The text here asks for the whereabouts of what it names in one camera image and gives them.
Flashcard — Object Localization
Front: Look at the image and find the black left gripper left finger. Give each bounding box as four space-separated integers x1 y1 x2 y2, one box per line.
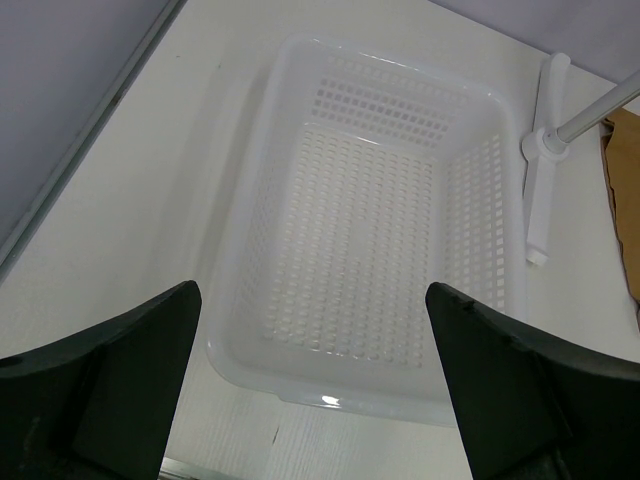
1 280 202 479

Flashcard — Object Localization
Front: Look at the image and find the white clothes rack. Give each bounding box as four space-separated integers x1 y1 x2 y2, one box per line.
521 53 639 266

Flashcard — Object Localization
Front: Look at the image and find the brown tank top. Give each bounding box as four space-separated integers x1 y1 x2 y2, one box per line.
601 108 639 302

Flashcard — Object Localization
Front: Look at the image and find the white plastic perforated basket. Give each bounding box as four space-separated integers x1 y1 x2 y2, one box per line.
207 35 526 426

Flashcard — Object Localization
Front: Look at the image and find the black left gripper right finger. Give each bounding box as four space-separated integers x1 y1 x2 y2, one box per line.
425 282 639 479

